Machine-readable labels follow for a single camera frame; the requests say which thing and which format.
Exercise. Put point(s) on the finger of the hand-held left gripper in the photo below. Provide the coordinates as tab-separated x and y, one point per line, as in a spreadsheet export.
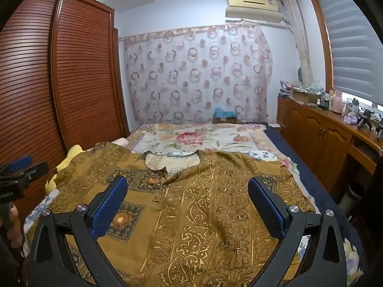
33	170

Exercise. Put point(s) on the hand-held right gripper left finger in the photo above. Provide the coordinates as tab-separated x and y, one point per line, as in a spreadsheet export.
109	209

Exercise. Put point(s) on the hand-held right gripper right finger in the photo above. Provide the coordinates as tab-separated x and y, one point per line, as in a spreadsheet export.
264	206

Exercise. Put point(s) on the golden patterned garment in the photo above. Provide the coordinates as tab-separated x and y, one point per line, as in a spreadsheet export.
194	215

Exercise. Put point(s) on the person's left forearm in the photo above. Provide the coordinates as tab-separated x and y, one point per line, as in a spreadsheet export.
10	263

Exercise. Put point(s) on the person's left hand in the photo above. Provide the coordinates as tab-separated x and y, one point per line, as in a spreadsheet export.
13	224

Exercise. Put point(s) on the blue floral bed sheet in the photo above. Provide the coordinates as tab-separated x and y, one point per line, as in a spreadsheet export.
37	212

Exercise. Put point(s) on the yellow plush toy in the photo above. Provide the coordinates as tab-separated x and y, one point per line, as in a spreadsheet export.
71	155

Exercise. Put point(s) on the navy mattress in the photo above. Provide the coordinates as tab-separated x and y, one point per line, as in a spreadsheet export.
317	191

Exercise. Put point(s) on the white flat device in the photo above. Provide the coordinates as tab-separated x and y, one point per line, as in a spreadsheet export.
273	124

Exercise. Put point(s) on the grey trash bin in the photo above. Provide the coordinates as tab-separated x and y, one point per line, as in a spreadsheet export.
354	197

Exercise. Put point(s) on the wooden sideboard cabinet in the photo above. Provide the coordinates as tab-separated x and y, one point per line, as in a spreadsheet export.
317	131

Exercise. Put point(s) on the cardboard box with blue bag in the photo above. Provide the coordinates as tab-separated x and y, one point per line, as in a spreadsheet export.
224	116

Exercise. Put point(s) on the wooden slatted wardrobe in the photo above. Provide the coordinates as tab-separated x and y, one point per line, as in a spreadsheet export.
74	80

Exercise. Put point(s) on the pink floral blanket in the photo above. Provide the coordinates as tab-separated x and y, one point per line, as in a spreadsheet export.
191	137

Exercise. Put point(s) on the open cardboard box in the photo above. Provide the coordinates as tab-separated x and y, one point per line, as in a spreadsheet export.
305	96

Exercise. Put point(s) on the purple tissue pack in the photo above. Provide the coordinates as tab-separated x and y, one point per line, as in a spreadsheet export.
350	119

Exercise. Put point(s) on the pink bottle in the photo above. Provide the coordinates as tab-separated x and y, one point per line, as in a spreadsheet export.
337	103

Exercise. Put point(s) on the black tripod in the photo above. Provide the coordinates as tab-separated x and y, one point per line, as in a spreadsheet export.
366	118
380	130

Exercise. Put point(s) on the green capped bottle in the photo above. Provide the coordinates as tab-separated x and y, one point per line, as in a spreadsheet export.
355	106

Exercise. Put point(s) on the small grey fan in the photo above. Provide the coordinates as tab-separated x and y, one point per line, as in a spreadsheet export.
300	75

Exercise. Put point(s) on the circle patterned sheer curtain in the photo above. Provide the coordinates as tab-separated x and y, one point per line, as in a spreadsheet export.
194	80

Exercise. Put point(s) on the tied beige curtain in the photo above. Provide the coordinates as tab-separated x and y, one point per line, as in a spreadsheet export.
299	36

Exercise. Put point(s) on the grey window blind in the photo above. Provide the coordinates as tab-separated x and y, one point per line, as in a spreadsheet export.
350	50

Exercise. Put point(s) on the wall air conditioner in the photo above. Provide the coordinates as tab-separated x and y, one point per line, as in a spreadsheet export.
254	9

